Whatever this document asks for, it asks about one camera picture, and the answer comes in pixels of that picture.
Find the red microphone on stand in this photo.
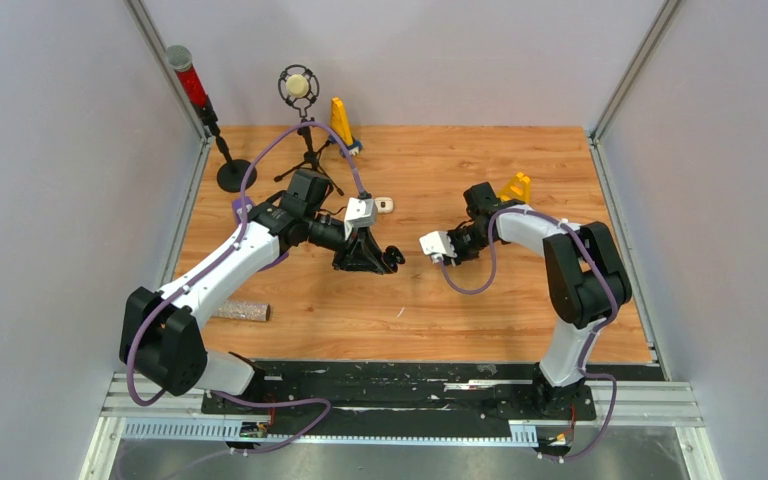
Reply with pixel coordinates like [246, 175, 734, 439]
[165, 44, 257, 193]

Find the cream microphone on tripod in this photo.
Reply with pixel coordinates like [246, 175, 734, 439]
[274, 64, 344, 196]

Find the yellow blue toy block tower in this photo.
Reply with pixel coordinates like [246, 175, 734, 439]
[329, 96, 362, 156]

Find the black earbud case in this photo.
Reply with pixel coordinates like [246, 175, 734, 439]
[382, 245, 405, 273]

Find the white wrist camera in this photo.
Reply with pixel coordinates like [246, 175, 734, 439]
[343, 197, 378, 240]
[419, 230, 457, 264]

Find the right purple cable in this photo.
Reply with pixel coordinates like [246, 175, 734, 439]
[440, 206, 620, 463]

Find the purple box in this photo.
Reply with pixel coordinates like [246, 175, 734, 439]
[231, 196, 289, 272]

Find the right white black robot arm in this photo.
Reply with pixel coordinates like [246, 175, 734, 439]
[442, 182, 632, 418]

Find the yellow green toy block stack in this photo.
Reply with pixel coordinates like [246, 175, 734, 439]
[497, 172, 531, 204]

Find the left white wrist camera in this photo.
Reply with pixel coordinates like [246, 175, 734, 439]
[343, 197, 378, 240]

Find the glittery silver tube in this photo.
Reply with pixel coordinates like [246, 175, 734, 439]
[214, 300, 272, 322]

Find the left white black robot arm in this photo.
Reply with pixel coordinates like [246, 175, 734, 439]
[120, 169, 405, 413]

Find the white earbud charging case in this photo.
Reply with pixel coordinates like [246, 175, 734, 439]
[375, 197, 395, 214]

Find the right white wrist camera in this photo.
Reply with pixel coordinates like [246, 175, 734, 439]
[419, 230, 457, 264]

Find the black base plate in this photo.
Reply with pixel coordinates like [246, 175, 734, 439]
[199, 357, 664, 439]

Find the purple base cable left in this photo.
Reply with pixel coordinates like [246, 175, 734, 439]
[211, 392, 334, 458]

